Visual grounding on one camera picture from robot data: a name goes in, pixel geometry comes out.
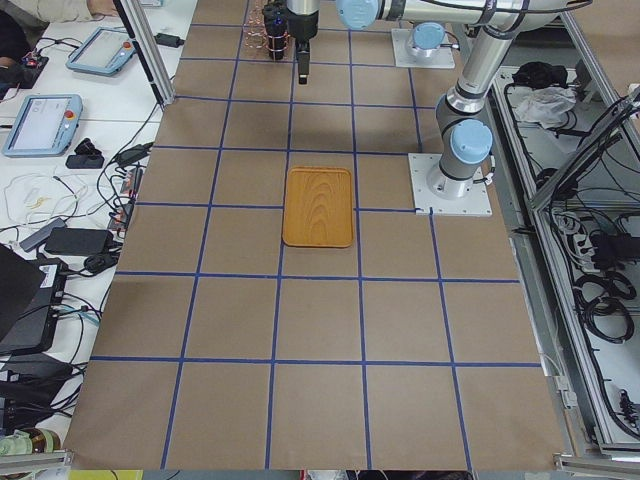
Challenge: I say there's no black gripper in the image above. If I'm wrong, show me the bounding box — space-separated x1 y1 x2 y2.
286 9 319 84

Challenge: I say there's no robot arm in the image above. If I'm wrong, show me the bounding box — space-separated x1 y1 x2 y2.
336 1 569 200
406 22 460 59

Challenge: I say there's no dark wine bottle middle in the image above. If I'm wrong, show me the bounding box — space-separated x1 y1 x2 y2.
262 1 288 61

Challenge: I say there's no wooden tray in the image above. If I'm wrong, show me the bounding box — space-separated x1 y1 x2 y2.
282 166 354 248

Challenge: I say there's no teach pendant far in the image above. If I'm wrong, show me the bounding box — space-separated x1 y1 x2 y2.
66 27 135 76

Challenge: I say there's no teach pendant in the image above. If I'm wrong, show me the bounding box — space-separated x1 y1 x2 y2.
2 94 83 158
66 27 135 76

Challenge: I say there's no teach pendant near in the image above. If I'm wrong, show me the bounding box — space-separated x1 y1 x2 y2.
2 94 83 158

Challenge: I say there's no black power adapter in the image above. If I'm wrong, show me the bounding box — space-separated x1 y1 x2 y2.
44 228 113 256

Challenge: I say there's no copper wire bottle basket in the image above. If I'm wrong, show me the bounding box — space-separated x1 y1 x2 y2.
243 1 272 60

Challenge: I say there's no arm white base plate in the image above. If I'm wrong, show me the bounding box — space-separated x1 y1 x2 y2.
408 153 492 217
391 23 455 70

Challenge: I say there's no aluminium frame post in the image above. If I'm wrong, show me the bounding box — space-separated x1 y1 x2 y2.
114 0 175 108

